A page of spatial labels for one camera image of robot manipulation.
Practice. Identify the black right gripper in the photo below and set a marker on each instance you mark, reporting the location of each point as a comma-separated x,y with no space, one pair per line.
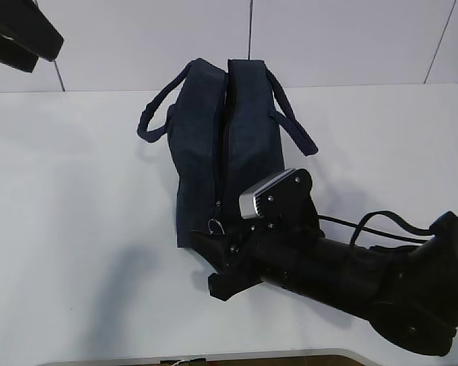
286,247

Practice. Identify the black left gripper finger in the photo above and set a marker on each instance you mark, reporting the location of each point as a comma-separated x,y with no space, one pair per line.
15,56
25,25

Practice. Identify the navy blue lunch bag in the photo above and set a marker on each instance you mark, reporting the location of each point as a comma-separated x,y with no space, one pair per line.
223,128

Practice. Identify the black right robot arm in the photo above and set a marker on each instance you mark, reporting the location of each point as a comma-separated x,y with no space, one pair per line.
408,294

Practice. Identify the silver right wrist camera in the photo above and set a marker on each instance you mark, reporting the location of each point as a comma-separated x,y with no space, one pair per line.
249,200

